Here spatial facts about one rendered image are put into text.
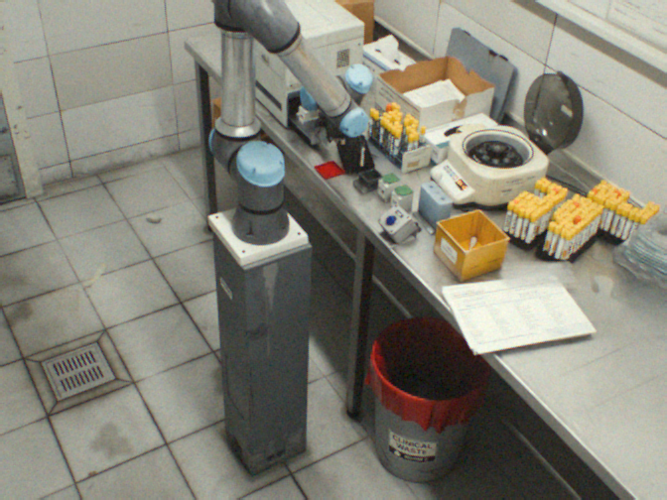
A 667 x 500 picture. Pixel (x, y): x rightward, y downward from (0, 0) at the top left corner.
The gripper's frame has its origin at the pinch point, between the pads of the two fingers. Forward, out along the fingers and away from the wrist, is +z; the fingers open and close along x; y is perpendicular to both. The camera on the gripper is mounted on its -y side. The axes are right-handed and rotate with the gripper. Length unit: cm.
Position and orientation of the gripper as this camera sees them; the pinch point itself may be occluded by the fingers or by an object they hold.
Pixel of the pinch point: (321, 134)
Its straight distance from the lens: 257.5
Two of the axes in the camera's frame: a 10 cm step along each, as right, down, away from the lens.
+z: -2.9, 3.9, 8.8
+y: 4.2, 8.7, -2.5
